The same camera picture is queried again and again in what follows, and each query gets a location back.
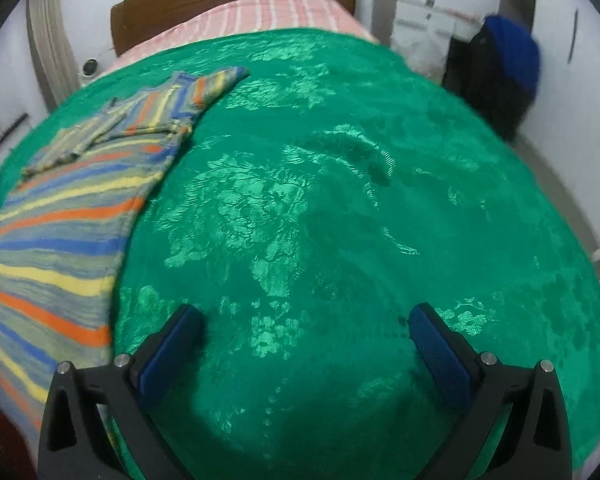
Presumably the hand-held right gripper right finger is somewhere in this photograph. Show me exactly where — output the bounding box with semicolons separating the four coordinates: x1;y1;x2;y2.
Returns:
408;302;574;480

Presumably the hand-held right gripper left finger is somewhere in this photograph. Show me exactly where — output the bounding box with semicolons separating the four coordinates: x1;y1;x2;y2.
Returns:
39;304;204;480

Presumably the striped knit shirt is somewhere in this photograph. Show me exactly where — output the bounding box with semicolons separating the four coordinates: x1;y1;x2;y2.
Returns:
0;66;251;443

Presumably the chair with blue and black clothes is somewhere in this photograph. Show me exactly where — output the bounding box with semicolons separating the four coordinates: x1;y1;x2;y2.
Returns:
442;30;537;142

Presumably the green patterned blanket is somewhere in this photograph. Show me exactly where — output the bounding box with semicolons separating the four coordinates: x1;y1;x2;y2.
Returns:
0;27;600;480

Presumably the flat black device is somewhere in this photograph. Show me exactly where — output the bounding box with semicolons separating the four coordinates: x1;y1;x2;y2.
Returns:
0;114;29;148

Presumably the white plastic bag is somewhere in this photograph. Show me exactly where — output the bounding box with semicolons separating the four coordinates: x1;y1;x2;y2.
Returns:
409;35;452;82

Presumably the white wardrobe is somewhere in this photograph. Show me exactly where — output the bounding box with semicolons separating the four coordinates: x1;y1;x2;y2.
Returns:
530;0;600;251

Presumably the blue garment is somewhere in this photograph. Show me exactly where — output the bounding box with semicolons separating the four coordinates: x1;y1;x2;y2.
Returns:
482;15;541;102

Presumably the beige curtain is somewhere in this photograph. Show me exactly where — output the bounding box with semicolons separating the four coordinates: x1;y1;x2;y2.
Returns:
26;0;90;112

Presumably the white desk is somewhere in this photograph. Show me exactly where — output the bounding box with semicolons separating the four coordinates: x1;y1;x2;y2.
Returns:
372;0;487;56

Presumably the pink striped bed quilt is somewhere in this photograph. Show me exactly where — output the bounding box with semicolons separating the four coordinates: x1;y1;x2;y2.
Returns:
97;0;381;78

